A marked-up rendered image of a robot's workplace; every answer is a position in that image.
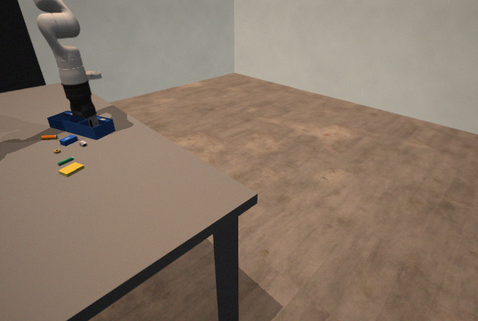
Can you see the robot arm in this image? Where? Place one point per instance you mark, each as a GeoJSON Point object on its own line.
{"type": "Point", "coordinates": [58, 23]}

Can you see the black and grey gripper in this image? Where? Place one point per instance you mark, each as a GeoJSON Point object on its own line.
{"type": "Point", "coordinates": [77, 89]}

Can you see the orange aa battery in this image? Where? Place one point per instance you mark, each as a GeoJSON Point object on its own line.
{"type": "Point", "coordinates": [49, 137]}

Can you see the blue rack of bins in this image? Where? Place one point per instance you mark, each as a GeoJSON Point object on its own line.
{"type": "Point", "coordinates": [82, 127]}

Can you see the blue nine-volt battery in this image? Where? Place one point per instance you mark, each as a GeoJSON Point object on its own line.
{"type": "Point", "coordinates": [68, 140]}

